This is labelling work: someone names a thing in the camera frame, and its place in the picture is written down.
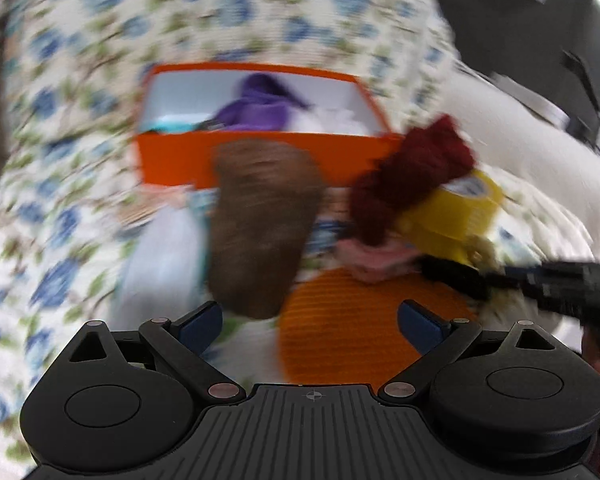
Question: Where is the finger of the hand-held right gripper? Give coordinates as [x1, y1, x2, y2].
[420, 254, 533, 303]

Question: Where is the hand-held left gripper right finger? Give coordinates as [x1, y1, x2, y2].
[377, 300, 576, 401]

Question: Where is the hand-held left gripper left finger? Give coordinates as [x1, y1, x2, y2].
[67, 301, 246, 403]

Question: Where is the white waffle towel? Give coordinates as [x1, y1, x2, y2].
[124, 204, 208, 313]

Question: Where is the pink white round pad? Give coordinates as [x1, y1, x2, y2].
[337, 237, 421, 283]

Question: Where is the orange silicone honeycomb mat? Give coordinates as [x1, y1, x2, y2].
[277, 265, 481, 386]

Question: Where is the brown plush pad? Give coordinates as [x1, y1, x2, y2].
[207, 139, 327, 320]

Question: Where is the dark red knit scrunchie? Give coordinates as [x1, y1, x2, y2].
[347, 115, 478, 248]

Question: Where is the orange cardboard box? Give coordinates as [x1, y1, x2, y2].
[136, 62, 406, 193]

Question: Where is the teal packet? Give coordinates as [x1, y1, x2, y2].
[145, 114, 211, 135]

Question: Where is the white fluffy plush cloth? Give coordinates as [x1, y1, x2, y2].
[290, 105, 373, 136]

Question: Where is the purple fleece cloth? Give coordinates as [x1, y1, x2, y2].
[215, 74, 311, 133]

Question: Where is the person's right hand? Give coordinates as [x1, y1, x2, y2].
[581, 325, 600, 378]

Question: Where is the clear packing tape roll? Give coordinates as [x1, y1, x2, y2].
[400, 170, 503, 266]

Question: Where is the cream textured bedspread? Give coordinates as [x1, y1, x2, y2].
[445, 60, 600, 281]

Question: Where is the blue floral blanket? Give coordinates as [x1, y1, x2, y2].
[0, 0, 596, 461]

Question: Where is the white power strip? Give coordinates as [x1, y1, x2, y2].
[495, 74, 573, 128]

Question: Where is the black cable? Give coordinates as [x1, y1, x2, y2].
[562, 49, 600, 157]

